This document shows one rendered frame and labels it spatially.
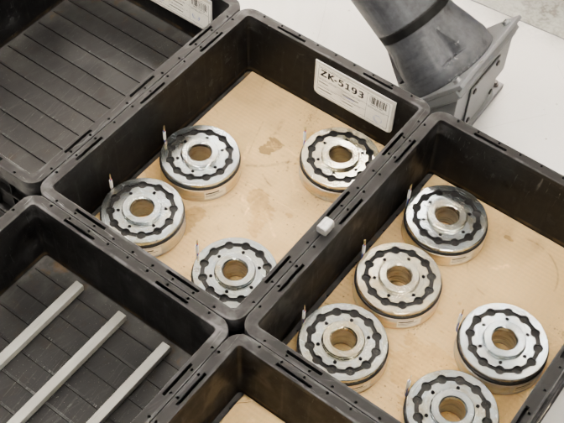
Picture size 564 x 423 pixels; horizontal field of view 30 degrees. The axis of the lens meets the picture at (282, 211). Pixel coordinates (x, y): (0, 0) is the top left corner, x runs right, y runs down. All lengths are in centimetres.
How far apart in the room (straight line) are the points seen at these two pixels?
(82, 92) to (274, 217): 34
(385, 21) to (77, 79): 44
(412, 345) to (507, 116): 53
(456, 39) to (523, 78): 23
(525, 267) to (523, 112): 40
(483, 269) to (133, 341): 43
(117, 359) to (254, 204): 27
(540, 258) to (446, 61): 34
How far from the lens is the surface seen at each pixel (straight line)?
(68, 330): 125
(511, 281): 131
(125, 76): 149
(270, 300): 114
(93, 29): 157
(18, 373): 124
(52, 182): 125
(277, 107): 144
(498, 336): 124
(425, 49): 151
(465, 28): 153
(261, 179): 136
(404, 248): 127
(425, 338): 124
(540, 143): 163
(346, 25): 175
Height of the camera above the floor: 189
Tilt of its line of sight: 53 degrees down
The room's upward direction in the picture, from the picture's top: 2 degrees clockwise
